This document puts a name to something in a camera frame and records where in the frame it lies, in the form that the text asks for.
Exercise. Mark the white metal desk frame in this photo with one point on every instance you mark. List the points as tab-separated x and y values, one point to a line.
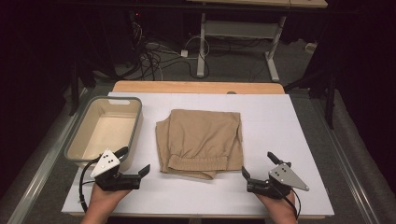
202	46

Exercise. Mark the white power adapter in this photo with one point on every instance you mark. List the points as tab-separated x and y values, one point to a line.
184	53

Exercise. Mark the khaki pants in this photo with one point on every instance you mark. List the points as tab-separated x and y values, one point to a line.
199	140

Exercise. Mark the power strip with red light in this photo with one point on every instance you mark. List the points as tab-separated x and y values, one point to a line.
134	14

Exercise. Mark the metal floor rail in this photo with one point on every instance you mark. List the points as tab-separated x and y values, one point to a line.
348	161
43	168

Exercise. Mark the beige bin with grey rim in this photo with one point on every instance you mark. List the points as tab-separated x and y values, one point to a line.
109	130

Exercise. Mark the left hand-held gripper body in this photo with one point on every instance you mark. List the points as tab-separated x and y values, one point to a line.
107	163

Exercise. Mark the light wooden desk top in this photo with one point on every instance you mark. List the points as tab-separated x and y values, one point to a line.
264	3

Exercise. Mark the person's right hand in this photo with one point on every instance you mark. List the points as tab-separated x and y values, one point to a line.
280	208

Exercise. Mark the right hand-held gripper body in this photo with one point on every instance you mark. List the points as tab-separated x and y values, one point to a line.
285	177

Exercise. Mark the person's left hand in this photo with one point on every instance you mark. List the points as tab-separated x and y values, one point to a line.
102	202

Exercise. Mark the wooden table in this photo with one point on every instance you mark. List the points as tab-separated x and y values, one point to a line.
186	87

